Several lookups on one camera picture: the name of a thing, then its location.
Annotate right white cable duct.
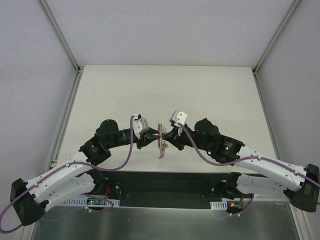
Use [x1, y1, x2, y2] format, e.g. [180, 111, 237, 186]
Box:
[210, 200, 228, 211]

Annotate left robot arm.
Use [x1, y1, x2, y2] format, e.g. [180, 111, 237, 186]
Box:
[10, 115, 161, 226]

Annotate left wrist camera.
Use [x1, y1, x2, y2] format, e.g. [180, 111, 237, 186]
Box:
[130, 114, 150, 139]

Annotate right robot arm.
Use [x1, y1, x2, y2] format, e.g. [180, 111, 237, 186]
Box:
[162, 118, 320, 213]

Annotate left white cable duct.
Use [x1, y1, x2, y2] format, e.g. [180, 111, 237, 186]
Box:
[58, 196, 120, 208]

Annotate aluminium frame post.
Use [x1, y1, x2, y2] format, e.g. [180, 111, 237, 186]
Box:
[37, 0, 81, 73]
[252, 0, 303, 76]

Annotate left aluminium frame post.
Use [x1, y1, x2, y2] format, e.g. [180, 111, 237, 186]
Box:
[37, 0, 81, 73]

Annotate right aluminium frame post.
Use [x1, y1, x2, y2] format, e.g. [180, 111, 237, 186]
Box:
[252, 0, 303, 76]

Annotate red handled key organizer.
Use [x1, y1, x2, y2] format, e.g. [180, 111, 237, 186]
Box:
[157, 123, 169, 159]

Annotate white cable duct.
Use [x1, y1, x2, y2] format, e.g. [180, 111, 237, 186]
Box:
[58, 196, 120, 208]
[210, 200, 228, 211]

